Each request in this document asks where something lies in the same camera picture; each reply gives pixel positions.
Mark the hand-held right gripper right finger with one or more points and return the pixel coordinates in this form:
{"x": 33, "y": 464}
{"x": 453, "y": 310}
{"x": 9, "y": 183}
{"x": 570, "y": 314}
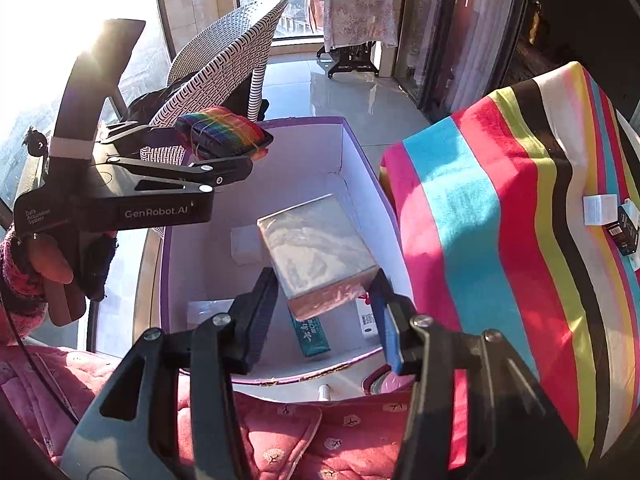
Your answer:
{"x": 387, "y": 330}

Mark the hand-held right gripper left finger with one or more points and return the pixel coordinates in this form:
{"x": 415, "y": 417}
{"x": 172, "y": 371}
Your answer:
{"x": 255, "y": 320}

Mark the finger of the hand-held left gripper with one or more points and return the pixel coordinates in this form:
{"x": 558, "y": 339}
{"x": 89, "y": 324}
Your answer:
{"x": 165, "y": 172}
{"x": 130, "y": 130}

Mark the teal and white toothpaste box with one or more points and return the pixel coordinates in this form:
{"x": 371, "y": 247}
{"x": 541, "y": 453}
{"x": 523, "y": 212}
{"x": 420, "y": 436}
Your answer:
{"x": 312, "y": 337}

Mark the rainbow striped cloth pack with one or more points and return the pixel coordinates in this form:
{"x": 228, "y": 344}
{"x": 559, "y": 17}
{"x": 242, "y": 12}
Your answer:
{"x": 225, "y": 127}

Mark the clear-wrapped pink box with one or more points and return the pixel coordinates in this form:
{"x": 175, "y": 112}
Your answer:
{"x": 315, "y": 245}

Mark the purple storage box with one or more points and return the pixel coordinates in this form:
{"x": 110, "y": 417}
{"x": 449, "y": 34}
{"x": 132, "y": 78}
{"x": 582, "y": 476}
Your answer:
{"x": 300, "y": 150}

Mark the person's left hand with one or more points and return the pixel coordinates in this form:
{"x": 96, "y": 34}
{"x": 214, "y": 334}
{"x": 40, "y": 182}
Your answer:
{"x": 50, "y": 260}

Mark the dark cloth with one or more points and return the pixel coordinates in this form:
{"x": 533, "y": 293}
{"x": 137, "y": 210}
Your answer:
{"x": 150, "y": 105}

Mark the pink round object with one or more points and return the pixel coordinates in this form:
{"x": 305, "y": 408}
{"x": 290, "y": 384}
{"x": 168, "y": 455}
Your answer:
{"x": 387, "y": 382}

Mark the small white bottle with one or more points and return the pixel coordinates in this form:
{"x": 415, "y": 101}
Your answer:
{"x": 325, "y": 392}

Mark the black and white wicker chair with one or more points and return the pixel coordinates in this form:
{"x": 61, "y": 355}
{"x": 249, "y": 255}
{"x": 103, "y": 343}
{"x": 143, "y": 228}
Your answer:
{"x": 225, "y": 50}

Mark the striped colourful blanket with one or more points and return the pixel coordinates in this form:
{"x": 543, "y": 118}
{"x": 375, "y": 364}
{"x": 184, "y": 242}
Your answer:
{"x": 475, "y": 210}

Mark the black table stand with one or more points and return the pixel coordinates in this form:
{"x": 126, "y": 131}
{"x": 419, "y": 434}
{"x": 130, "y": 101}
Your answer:
{"x": 350, "y": 60}

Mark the small plain white box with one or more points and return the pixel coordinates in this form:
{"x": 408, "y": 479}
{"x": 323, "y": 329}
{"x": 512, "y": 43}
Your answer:
{"x": 600, "y": 210}

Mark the black box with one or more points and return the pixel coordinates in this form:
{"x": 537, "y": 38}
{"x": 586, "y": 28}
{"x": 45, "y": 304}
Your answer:
{"x": 627, "y": 227}

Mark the sheer pink curtain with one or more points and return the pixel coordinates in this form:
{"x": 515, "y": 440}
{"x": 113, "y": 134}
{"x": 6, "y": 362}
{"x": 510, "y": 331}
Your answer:
{"x": 480, "y": 60}

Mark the dark carved wooden furniture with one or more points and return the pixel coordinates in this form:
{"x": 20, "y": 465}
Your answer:
{"x": 535, "y": 25}

